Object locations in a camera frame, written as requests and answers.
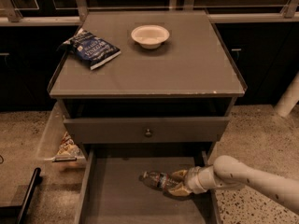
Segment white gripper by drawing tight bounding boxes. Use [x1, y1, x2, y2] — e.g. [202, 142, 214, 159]
[167, 166, 218, 197]

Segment clear plastic water bottle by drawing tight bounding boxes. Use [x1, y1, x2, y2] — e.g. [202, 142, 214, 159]
[141, 171, 181, 191]

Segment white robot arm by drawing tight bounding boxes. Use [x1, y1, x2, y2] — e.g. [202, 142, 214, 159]
[168, 155, 299, 214]

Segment top drawer with knob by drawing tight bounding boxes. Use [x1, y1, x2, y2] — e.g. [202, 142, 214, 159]
[64, 117, 229, 144]

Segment open middle drawer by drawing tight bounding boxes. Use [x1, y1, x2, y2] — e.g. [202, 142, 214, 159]
[74, 149, 221, 224]

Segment grey drawer cabinet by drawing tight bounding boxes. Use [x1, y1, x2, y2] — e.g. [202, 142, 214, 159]
[49, 11, 247, 157]

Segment snack packets in bin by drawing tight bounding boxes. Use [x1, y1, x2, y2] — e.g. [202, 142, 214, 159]
[57, 132, 81, 156]

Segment clear plastic storage bin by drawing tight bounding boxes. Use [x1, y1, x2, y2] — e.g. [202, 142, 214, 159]
[36, 104, 86, 171]

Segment white paper bowl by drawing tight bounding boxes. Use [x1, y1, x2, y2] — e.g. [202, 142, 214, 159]
[131, 25, 170, 49]

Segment blue vinegar chips bag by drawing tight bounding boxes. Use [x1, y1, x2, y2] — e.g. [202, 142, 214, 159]
[58, 28, 121, 70]

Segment black bar on floor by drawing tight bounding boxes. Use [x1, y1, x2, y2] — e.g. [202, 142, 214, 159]
[0, 167, 43, 224]

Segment white post leg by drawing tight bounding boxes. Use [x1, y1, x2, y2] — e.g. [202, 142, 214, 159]
[275, 72, 299, 117]

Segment metal railing frame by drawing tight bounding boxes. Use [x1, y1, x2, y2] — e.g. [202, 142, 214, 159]
[0, 0, 299, 26]

